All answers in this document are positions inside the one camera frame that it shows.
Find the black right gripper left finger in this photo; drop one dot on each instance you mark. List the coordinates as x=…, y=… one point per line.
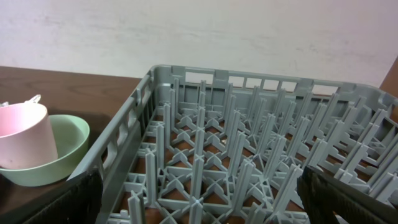
x=76, y=201

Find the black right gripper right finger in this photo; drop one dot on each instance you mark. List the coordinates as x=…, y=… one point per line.
x=324, y=197

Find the green bowl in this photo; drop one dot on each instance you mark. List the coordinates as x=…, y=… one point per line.
x=71, y=135

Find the pink cup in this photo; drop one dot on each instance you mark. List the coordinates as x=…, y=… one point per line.
x=27, y=138

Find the grey dishwasher rack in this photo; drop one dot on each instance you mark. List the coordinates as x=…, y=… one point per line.
x=200, y=145

